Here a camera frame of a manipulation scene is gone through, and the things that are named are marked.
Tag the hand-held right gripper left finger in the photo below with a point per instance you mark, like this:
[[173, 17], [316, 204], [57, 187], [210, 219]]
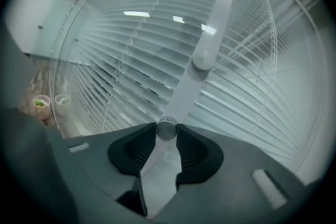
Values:
[[92, 154]]

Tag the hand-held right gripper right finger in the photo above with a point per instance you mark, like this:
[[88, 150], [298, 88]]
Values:
[[236, 160]]

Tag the white venetian window blinds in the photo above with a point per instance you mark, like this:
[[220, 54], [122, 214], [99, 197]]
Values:
[[249, 102], [131, 65]]

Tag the round grey knob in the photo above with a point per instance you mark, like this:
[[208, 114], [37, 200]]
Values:
[[166, 129], [204, 60]]

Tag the paper cup with green contents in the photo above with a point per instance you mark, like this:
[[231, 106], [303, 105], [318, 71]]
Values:
[[41, 107]]

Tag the grey window frame post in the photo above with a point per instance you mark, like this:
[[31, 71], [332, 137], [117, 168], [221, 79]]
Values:
[[186, 91]]

